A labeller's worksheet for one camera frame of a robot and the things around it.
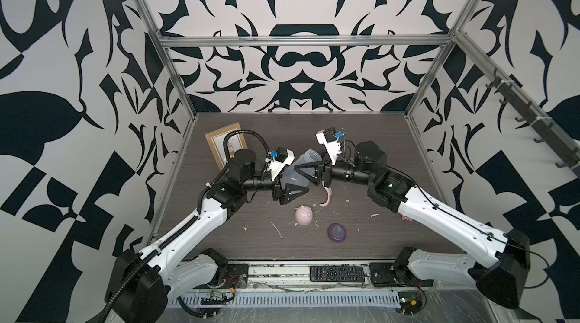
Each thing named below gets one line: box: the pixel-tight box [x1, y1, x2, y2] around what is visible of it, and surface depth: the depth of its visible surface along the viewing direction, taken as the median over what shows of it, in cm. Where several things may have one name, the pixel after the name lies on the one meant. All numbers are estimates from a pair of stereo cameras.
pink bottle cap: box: [294, 204, 314, 226], surface depth 86 cm
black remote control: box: [309, 265, 366, 283], surface depth 75 cm
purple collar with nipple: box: [327, 222, 347, 243], surface depth 83 cm
